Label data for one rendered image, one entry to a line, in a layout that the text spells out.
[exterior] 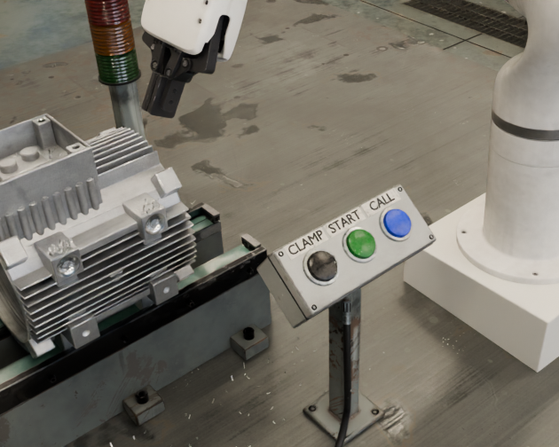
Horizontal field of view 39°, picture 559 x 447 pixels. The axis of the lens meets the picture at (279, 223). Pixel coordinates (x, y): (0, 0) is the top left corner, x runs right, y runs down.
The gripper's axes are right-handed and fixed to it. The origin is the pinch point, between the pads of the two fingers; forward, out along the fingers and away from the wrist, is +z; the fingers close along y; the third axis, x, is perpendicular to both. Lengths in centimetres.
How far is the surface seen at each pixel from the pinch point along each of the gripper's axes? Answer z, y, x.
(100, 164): 9.5, 4.3, 1.5
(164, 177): 8.5, -0.6, -3.2
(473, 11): -40, 162, -314
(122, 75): 5.4, 32.4, -18.9
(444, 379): 22.5, -24.8, -35.3
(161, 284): 19.7, -3.7, -4.8
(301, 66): -1, 53, -79
